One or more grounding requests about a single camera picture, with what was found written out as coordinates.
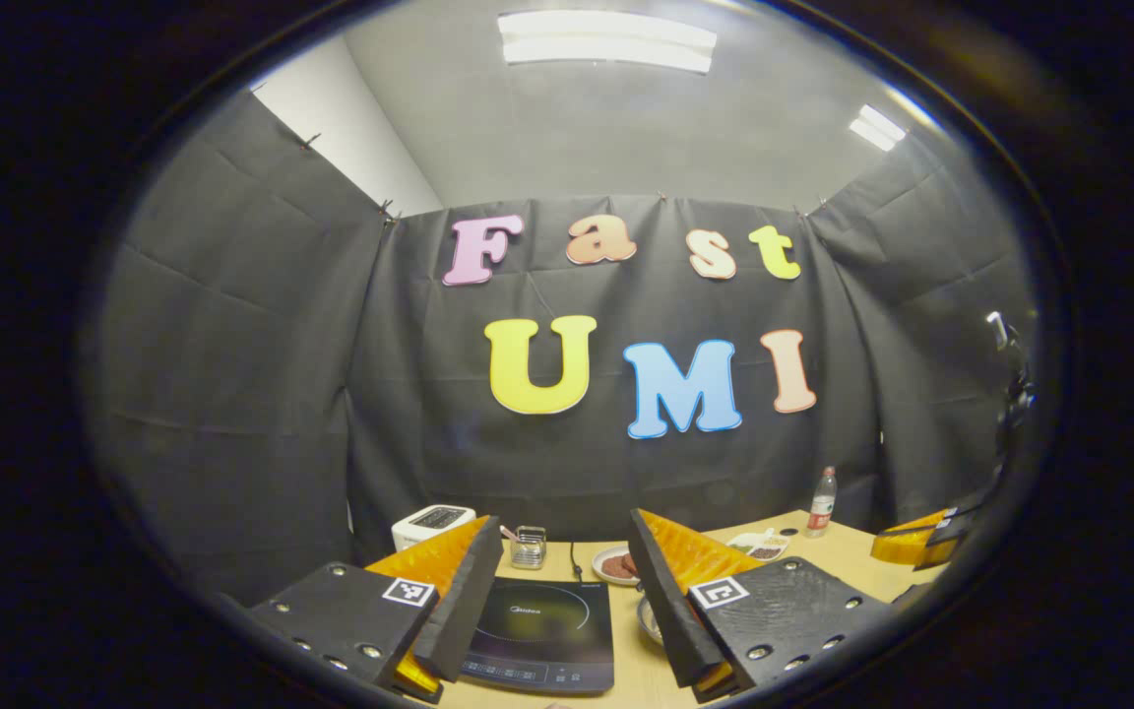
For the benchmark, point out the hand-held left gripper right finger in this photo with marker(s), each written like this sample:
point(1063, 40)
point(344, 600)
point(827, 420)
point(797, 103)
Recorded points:
point(661, 611)

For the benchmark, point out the black induction cooktop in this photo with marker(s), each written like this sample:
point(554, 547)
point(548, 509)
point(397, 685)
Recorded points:
point(547, 630)

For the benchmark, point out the stainless steel pot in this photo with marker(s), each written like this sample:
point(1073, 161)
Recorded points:
point(648, 620)

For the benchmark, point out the small ceiling light panel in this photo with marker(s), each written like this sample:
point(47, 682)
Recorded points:
point(877, 128)

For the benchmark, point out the white divided dish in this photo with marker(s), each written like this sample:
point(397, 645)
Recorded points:
point(759, 545)

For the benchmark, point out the plastic bottle red label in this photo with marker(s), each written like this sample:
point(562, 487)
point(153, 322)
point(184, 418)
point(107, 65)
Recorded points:
point(821, 507)

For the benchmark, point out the brown meat patty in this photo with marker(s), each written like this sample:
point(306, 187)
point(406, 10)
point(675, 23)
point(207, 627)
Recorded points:
point(611, 566)
point(629, 563)

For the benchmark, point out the white round plate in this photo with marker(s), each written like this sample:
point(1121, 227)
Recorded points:
point(601, 574)

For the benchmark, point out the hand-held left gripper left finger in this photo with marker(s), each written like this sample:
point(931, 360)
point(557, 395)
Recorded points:
point(464, 611)

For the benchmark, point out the white toaster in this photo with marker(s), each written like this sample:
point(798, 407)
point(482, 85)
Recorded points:
point(429, 522)

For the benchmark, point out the black backdrop cloth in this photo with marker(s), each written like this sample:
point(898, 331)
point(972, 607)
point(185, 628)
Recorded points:
point(331, 394)

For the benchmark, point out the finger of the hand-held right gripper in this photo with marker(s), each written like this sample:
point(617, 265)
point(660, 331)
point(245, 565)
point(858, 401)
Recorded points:
point(907, 544)

